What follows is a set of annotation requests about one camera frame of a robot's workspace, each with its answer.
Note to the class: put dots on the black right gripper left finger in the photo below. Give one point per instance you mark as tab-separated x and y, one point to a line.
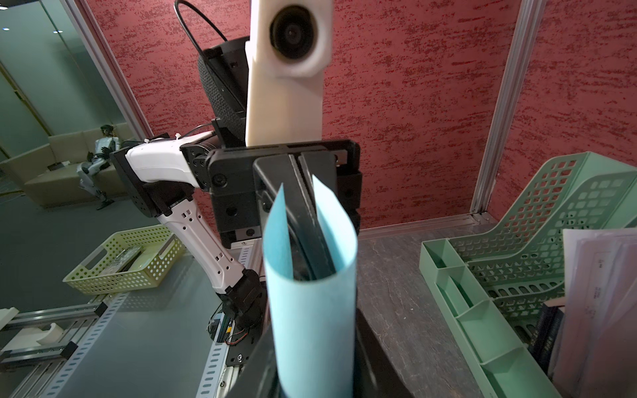
259	378

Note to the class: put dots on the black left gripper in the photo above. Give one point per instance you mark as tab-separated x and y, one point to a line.
234	189

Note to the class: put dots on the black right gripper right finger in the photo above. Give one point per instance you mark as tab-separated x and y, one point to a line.
374	375

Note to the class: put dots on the light blue square paper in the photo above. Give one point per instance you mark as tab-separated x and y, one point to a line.
313	322

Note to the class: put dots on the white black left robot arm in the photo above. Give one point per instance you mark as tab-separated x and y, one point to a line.
163	186

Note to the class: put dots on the green plastic file organizer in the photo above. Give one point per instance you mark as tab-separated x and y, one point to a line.
490	287

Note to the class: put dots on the yellow-green perforated basket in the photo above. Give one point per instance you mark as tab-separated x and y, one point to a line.
135	259

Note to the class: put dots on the white paper sheets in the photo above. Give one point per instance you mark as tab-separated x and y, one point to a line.
597	355

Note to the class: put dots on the small humanoid robot figure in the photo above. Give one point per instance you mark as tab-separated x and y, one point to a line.
98	161

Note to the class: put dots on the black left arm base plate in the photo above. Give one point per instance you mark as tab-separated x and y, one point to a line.
231	346

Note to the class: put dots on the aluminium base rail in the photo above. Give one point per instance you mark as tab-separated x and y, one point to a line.
148	343

